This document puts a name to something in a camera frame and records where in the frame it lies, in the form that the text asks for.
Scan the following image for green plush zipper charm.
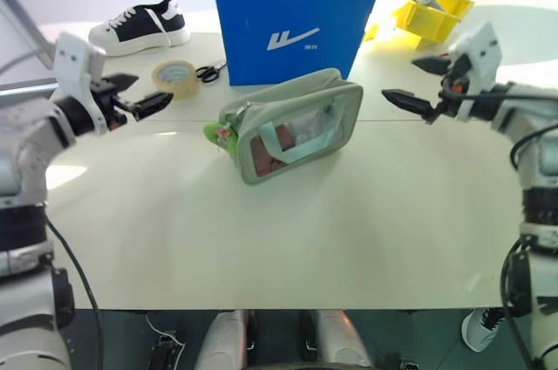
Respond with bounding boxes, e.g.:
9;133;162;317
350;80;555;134
202;120;241;155

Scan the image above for black and white sneaker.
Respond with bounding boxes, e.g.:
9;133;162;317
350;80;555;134
87;0;193;58

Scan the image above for white sneaker on floor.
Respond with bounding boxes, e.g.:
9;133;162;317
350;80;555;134
460;305;507;353

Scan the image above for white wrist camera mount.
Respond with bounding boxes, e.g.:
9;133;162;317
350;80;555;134
447;22;500;122
52;32;107;135

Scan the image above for black scissors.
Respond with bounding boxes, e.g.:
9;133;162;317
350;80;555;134
194;60;229;85

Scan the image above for silver rounded robot leg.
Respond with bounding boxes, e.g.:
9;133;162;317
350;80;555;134
193;309;250;370
312;309;374;370

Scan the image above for beige packing tape roll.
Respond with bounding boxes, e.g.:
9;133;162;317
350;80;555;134
151;60;203;102

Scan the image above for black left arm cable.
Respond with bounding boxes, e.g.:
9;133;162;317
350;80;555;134
43;216;105;370

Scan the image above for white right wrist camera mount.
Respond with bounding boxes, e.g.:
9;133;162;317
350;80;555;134
447;22;500;122

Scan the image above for small yellow plastic piece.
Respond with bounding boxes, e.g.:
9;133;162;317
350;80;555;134
362;22;382;43

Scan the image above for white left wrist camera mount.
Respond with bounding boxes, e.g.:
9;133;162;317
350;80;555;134
52;32;107;135

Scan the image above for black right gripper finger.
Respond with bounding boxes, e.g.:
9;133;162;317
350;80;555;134
381;89;433;118
411;56;450;77

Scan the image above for blue cardboard shoe box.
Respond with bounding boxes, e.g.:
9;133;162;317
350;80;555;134
210;0;385;88

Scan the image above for pale green clear pouch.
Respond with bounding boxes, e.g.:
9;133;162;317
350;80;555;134
217;67;364;188

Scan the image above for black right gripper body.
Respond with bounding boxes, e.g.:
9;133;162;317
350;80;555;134
421;54;473;125

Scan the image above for grey metal frame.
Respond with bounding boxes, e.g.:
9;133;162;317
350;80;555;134
0;0;57;71

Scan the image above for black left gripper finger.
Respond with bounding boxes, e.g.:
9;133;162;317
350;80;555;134
102;73;140;93
130;91;175;122

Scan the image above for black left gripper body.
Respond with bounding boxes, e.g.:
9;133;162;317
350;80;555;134
89;76;137;130

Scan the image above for yellow plastic bin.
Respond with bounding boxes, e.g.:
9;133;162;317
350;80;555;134
391;0;476;51

